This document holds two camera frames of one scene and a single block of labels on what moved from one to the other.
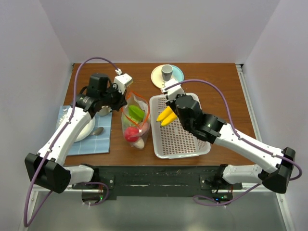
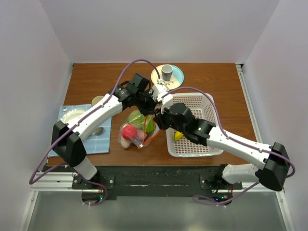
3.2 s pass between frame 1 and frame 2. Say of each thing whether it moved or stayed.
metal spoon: stayed
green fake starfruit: moved
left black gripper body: moved
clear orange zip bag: moved
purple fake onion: moved
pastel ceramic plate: stayed
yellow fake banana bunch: moved
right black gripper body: moved
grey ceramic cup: stayed
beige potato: moved
